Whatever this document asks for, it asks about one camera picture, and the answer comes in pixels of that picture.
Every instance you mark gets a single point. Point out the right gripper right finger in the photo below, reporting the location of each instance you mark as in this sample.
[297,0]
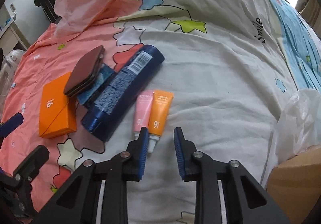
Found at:
[225,192]

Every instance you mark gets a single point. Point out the maroon zip case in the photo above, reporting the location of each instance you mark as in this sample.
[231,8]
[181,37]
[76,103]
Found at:
[85,72]

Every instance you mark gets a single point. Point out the dark blue lotion tube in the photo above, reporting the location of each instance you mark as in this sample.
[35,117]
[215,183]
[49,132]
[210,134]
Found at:
[107,111]

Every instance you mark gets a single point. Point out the wooden side desk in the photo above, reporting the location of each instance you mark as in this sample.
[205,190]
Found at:
[11,36]

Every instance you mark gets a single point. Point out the white plastic bag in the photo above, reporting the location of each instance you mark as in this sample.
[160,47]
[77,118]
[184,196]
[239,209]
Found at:
[299,125]

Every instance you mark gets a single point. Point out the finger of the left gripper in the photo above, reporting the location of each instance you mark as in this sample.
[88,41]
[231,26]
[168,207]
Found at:
[30,167]
[11,124]

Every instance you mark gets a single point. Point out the blue starry night book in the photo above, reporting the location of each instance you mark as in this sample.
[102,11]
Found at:
[87,97]

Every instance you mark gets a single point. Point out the clear plastic storage bag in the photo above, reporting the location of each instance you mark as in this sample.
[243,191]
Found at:
[8,69]

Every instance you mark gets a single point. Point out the orange cardboard box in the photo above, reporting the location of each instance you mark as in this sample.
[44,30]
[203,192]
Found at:
[57,115]

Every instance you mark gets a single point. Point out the brown cardboard box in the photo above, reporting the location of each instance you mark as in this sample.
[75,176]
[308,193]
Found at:
[295,184]

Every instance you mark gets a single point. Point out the cartoon star bed quilt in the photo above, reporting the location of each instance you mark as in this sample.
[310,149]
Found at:
[232,66]

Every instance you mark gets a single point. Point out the orange small cream tube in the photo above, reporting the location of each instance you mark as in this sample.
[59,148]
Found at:
[159,111]

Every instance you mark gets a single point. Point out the pink small cream tube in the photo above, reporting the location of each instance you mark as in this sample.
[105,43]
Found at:
[142,111]

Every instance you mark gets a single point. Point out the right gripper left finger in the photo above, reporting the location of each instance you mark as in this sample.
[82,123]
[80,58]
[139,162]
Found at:
[98,191]

